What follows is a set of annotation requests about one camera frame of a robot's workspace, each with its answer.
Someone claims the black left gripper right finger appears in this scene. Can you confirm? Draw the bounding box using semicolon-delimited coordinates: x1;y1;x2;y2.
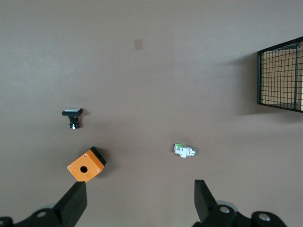
193;179;288;227

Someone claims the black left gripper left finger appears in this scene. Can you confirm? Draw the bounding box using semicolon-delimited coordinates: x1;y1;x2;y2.
14;181;88;227

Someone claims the green push button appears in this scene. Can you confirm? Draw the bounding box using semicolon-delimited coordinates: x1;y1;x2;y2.
173;142;197;158

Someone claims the black square push button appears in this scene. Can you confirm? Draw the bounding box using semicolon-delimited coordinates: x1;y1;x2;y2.
62;107;84;130

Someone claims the orange box with round hole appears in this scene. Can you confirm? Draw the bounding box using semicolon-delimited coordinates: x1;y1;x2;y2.
66;146;107;183

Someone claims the black wire mesh basket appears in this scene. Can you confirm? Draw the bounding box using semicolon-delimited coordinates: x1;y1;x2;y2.
257;36;303;113

